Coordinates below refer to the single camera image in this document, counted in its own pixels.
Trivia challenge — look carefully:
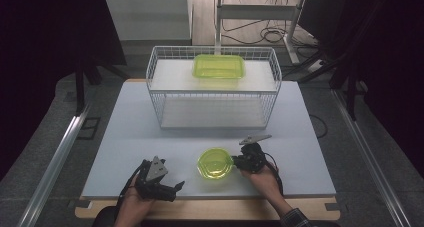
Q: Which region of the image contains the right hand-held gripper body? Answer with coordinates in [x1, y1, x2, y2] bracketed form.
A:
[237, 134, 273, 174]

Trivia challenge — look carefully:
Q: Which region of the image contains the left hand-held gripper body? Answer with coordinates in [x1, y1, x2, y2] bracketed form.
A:
[134, 155, 178, 203]

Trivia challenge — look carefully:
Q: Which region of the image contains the green round plastic bowl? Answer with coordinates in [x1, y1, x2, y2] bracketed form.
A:
[196, 147, 235, 180]

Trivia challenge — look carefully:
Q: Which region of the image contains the white wire shelf rack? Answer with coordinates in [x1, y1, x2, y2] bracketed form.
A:
[145, 45, 283, 131]

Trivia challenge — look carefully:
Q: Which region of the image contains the green rectangular plastic container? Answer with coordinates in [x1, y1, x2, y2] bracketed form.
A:
[191, 53, 247, 81]

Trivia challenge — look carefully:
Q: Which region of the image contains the person's right hand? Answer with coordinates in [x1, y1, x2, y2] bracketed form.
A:
[239, 162, 282, 201]

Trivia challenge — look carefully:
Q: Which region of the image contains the person's left hand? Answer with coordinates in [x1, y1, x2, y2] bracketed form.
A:
[114, 176, 156, 223]

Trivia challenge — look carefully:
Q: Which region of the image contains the black metal stand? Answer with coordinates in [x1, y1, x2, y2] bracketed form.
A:
[73, 55, 130, 117]
[283, 0, 389, 122]

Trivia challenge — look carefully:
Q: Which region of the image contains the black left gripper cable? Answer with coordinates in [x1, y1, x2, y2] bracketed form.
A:
[114, 159, 149, 218]

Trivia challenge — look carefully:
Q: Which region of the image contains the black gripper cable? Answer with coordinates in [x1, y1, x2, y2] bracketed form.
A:
[262, 151, 285, 197]
[114, 159, 149, 218]

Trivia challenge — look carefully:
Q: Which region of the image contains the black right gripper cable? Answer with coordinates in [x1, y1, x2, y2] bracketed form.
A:
[262, 151, 285, 197]

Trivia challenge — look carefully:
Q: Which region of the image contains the thin black floor cable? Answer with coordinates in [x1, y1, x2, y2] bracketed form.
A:
[309, 114, 329, 140]

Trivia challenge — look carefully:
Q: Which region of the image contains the aluminium rail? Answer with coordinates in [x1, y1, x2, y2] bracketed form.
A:
[17, 96, 94, 227]
[330, 87, 414, 227]

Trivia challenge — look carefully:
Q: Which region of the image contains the black floor cables bundle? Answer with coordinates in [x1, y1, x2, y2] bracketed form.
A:
[221, 0, 319, 49]

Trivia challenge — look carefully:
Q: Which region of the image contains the white metal desk frame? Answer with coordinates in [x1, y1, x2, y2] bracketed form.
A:
[214, 0, 308, 66]

